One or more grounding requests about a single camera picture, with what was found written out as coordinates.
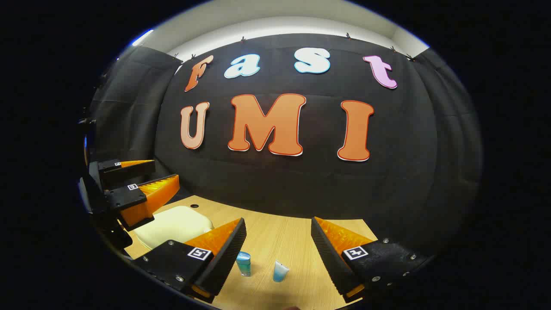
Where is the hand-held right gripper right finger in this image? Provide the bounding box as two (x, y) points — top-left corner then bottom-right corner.
(311, 217), (431, 304)

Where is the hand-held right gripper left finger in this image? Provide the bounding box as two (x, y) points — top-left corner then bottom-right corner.
(131, 217), (247, 304)

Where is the blue skin care jar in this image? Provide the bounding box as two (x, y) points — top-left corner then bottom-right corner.
(236, 252), (251, 277)

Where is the pale yellow suitcase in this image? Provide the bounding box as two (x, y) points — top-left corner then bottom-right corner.
(133, 206), (214, 250)

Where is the blue white cream tube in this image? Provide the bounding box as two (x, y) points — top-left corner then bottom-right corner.
(273, 260), (290, 283)

